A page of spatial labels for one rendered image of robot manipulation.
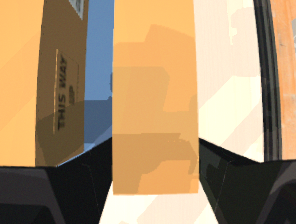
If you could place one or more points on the blue flat platform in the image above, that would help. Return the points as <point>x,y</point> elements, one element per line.
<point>99,73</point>

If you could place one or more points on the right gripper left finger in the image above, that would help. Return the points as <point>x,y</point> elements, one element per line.
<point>75,191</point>

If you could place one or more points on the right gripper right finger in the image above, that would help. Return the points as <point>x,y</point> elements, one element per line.
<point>241,190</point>

